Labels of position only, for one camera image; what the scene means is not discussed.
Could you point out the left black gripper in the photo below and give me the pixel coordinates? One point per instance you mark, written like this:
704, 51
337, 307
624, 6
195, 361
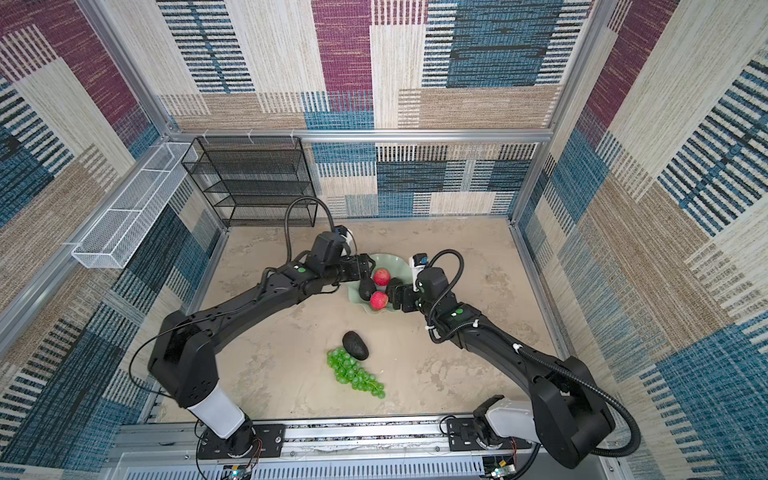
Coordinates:
363, 271

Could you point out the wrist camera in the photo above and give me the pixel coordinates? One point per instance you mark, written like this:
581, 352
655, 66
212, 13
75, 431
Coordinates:
329, 248
417, 263

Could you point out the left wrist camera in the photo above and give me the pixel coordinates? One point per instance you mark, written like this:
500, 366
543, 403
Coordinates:
329, 248

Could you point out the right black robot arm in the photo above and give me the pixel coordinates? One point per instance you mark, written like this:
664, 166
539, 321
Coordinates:
569, 416

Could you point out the black wire shelf rack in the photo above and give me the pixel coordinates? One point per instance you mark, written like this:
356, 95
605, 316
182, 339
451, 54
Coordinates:
249, 181

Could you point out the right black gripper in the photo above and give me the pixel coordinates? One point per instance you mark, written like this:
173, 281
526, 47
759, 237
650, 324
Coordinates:
406, 292

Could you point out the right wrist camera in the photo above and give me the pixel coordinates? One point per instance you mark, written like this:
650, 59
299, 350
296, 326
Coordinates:
417, 263

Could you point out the green fake grape bunch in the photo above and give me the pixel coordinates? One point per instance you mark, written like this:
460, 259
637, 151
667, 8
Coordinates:
349, 371

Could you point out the dark fake avocado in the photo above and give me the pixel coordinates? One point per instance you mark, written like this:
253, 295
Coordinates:
367, 288
354, 345

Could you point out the red fake apple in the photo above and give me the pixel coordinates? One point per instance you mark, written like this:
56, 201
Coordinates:
382, 277

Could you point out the red fake peach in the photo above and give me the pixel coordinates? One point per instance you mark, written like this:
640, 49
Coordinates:
379, 300

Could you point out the pale green wavy fruit bowl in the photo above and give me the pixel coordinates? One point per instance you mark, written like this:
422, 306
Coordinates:
398, 268

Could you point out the white mesh wall basket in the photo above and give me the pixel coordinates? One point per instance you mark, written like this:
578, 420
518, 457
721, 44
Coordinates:
117, 234

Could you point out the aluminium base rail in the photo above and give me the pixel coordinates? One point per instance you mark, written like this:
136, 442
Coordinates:
389, 447

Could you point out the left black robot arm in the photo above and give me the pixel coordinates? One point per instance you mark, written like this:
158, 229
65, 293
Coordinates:
183, 357

